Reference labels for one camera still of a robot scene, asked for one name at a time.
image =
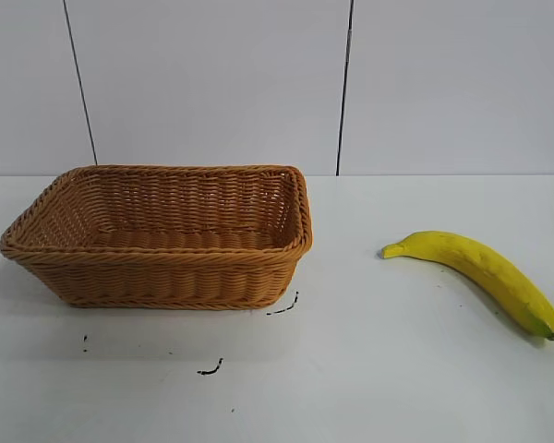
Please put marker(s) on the yellow banana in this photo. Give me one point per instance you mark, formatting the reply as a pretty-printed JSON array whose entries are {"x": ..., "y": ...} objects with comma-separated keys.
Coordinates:
[{"x": 485, "y": 272}]

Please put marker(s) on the brown woven wicker basket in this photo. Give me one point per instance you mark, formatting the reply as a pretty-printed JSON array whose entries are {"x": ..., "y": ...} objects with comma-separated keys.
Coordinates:
[{"x": 166, "y": 277}]

